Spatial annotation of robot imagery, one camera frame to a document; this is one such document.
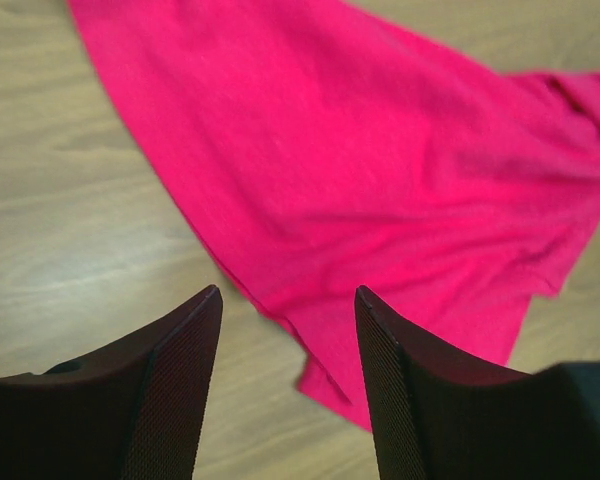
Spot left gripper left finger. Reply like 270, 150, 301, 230
0, 286, 223, 479

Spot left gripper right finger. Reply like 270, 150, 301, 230
355, 287, 600, 480

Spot magenta t shirt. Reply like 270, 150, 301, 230
70, 1, 600, 429

